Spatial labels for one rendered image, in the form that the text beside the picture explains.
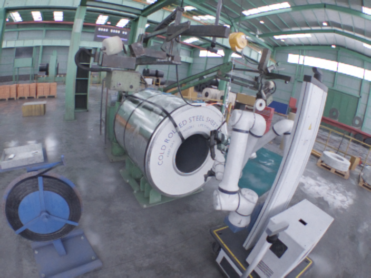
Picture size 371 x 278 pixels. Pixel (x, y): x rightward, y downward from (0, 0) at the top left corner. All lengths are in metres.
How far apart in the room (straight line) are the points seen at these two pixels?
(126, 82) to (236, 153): 0.84
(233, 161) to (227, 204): 0.31
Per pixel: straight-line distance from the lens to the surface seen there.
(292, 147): 1.22
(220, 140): 2.08
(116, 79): 1.09
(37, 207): 1.39
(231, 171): 1.24
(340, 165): 6.28
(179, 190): 2.23
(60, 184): 1.31
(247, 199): 1.35
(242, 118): 1.19
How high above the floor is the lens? 1.57
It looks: 18 degrees down
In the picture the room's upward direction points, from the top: 9 degrees clockwise
